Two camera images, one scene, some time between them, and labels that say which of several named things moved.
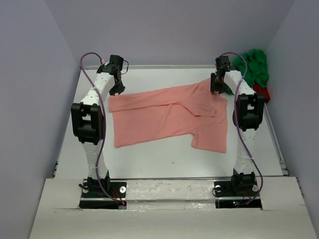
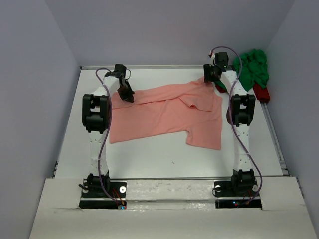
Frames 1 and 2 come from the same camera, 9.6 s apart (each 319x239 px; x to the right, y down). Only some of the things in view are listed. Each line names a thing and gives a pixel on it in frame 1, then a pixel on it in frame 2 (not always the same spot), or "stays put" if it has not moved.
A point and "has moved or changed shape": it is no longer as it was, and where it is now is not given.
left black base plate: (103, 195) stays put
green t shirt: (257, 71) stays put
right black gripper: (214, 87) to (207, 76)
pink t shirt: (194, 109) has moved or changed shape
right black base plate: (240, 194) stays put
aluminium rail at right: (276, 142) stays put
